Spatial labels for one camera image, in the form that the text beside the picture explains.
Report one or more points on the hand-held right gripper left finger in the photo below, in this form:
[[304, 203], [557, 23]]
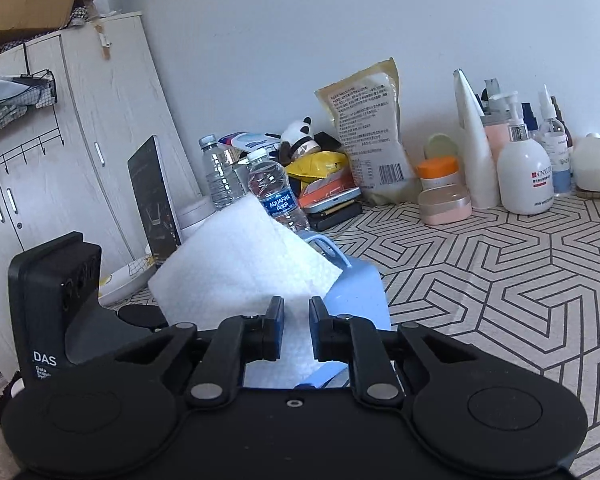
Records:
[[278, 330]]

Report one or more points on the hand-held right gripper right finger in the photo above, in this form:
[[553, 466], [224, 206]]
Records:
[[315, 340]]

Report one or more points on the white wiping cloth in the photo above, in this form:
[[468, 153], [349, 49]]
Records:
[[240, 260]]

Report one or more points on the white patterned dish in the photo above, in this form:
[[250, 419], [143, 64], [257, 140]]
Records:
[[120, 280]]

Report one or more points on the black flat box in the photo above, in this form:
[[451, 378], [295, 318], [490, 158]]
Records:
[[335, 215]]

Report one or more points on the blue label water bottle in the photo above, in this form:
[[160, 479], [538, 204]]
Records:
[[275, 190]]

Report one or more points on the silver flat device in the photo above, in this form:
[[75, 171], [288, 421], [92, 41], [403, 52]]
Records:
[[340, 199]]

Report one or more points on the white round jar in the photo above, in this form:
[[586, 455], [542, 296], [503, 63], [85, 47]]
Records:
[[192, 215]]

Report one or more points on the orange flat pack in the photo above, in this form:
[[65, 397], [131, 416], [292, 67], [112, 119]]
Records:
[[325, 187]]

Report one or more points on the dark screen tablet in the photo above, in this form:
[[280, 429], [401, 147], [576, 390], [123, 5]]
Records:
[[152, 200]]

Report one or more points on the clear unlabelled water bottle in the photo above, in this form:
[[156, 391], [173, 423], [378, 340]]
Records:
[[220, 180]]

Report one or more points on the yellow snack packet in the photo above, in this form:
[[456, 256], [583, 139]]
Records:
[[320, 162]]

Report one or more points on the geometric patterned tablecloth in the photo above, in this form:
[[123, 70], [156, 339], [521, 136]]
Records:
[[480, 285]]

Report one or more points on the pink oval case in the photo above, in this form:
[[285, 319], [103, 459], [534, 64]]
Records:
[[442, 207]]

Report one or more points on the white and blue tube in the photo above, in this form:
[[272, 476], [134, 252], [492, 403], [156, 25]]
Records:
[[245, 140]]

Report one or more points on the small black box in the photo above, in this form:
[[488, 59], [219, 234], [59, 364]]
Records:
[[327, 141]]

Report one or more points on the panda plush toy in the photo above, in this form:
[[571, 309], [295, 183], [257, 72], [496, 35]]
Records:
[[300, 135]]

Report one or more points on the orange lid jar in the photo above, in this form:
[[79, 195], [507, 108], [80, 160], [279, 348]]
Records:
[[436, 170]]

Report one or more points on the white wooden wardrobe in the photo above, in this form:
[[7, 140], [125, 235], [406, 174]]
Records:
[[105, 110]]

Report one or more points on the beige printed pouch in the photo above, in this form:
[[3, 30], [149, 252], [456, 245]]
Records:
[[370, 125]]

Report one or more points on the green round jar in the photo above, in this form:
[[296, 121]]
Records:
[[440, 147]]

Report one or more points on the tall white tube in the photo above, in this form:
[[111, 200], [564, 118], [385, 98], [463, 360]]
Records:
[[475, 160]]

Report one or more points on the white pump bottle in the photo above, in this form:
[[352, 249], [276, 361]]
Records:
[[525, 175]]

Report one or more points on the pink bottle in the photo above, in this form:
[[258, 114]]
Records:
[[495, 135]]

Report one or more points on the brown tape strip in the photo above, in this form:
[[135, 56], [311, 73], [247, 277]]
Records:
[[103, 42]]

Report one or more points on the checked cloth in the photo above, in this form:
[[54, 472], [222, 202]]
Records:
[[82, 15]]

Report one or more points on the clear spray bottle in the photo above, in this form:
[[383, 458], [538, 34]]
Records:
[[555, 160]]

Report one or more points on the grey capped bottle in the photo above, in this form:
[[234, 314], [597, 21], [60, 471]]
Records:
[[492, 95]]

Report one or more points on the dark blue spray bottle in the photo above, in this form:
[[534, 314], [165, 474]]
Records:
[[530, 120]]

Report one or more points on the woven coaster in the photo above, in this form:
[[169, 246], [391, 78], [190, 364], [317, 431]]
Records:
[[597, 193]]

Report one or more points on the brown spray bottle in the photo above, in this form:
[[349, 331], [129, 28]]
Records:
[[566, 135]]

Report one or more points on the white translucent dome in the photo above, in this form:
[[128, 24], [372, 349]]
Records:
[[597, 165]]

